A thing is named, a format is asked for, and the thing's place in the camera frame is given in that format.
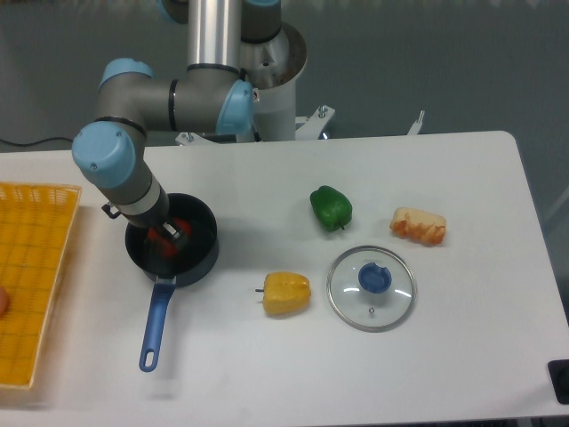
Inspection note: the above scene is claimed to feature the orange white toy bread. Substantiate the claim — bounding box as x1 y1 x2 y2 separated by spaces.
389 207 446 246

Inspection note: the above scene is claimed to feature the red toy bell pepper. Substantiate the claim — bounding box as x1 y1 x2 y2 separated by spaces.
145 217 191 258

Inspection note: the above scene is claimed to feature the glass lid blue knob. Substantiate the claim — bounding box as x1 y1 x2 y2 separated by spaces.
326 246 417 333

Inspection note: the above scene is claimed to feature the black device table corner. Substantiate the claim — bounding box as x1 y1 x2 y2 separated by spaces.
548 359 569 405

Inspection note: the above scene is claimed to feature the green toy bell pepper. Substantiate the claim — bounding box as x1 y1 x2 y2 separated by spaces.
309 185 353 232

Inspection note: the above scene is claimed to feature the yellow woven basket tray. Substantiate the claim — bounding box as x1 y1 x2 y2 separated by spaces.
1 181 82 390

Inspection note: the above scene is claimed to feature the yellow toy bell pepper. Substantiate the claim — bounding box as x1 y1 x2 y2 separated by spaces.
257 271 311 317

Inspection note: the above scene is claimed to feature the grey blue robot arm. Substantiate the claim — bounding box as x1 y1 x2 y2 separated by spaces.
72 1 282 250

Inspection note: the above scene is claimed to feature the dark pot blue handle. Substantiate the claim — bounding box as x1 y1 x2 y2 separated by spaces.
125 193 219 372

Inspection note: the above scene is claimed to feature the black floor cable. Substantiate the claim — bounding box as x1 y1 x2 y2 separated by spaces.
0 136 76 149

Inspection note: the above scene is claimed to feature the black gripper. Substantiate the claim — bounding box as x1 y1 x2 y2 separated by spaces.
101 191 189 252

